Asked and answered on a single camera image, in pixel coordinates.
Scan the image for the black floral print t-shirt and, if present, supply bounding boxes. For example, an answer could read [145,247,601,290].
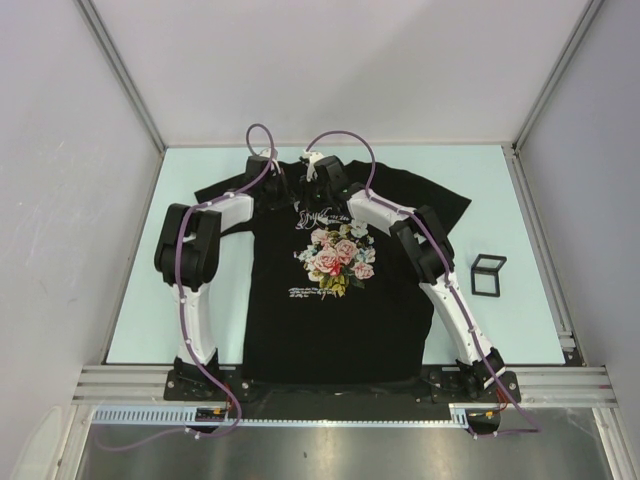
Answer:
[193,158,474,387]

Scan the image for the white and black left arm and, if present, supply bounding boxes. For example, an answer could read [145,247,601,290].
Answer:
[154,148,286,401]

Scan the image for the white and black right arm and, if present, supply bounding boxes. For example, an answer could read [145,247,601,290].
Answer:
[301,151,506,401]

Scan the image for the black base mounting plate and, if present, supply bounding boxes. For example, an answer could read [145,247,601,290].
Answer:
[163,365,521,404]

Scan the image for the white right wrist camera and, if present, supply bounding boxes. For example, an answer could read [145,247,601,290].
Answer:
[299,150,325,182]

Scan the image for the black rectangular frame right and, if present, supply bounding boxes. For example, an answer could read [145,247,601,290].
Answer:
[471,254,507,298]

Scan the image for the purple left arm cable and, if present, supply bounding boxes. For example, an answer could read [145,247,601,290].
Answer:
[93,122,277,448]

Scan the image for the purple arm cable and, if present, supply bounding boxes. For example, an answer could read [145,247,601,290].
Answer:
[93,122,277,448]
[303,129,544,436]

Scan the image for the aluminium front rail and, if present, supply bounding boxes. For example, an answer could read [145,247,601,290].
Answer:
[72,365,618,408]

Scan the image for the white slotted cable duct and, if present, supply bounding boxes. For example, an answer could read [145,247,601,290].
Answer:
[92,405,470,430]

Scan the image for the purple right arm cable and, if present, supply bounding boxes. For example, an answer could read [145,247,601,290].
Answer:
[303,129,544,436]

